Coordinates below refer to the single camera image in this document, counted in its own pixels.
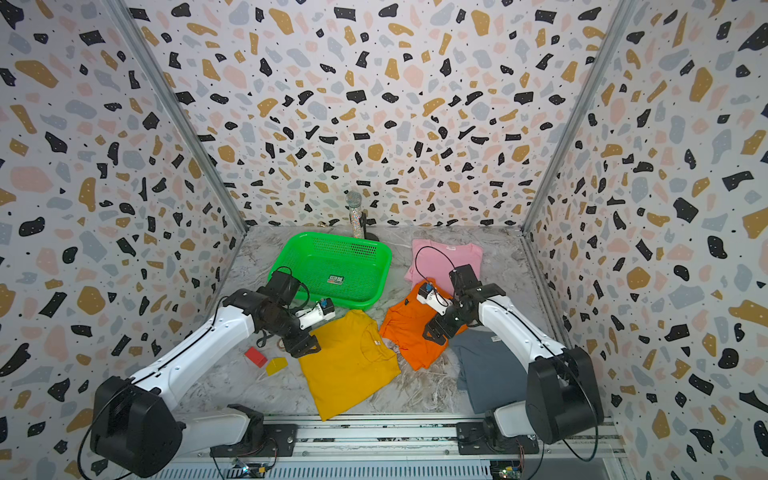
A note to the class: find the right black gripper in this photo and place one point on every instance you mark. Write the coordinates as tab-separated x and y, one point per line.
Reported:
446	330

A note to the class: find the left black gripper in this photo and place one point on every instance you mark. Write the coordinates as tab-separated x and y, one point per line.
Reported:
304	344

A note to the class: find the orange t-shirt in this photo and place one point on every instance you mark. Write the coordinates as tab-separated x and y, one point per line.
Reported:
404	325

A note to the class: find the grey-blue t-shirt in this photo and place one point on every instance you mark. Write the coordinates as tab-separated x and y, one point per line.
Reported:
490	373

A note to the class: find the yellow t-shirt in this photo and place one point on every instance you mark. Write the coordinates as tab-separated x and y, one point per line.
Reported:
353	364

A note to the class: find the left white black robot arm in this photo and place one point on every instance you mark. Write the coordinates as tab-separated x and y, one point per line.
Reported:
134	425

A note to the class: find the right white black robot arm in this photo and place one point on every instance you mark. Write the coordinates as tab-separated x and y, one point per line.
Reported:
562	397

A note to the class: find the pink folded t-shirt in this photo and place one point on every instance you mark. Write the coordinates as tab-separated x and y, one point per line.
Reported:
434	261

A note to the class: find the green plastic basket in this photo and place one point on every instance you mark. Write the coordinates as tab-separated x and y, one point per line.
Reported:
351	272

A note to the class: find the red wooden block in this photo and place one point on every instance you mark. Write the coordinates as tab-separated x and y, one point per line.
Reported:
256	357

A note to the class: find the yellow wooden block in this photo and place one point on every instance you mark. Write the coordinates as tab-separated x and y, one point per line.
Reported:
275	366

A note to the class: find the left circuit board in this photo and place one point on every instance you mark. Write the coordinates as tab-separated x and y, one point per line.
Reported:
245	470

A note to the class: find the circuit board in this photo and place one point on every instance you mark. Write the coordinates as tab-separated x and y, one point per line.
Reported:
506	470
245	470

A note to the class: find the right circuit board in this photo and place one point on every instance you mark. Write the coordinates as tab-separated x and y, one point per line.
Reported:
506	470

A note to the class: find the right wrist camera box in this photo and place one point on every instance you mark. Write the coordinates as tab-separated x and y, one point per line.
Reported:
429	295

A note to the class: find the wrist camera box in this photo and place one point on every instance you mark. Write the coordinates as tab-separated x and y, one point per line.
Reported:
323	310
429	295

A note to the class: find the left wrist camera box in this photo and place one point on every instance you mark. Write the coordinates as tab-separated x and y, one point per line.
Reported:
323	310

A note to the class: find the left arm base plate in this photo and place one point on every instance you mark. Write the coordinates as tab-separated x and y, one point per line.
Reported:
262	440

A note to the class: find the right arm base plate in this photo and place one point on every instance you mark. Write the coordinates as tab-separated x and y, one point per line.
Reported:
484	438

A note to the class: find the aluminium mounting rail frame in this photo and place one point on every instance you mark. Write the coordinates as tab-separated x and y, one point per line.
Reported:
409	446

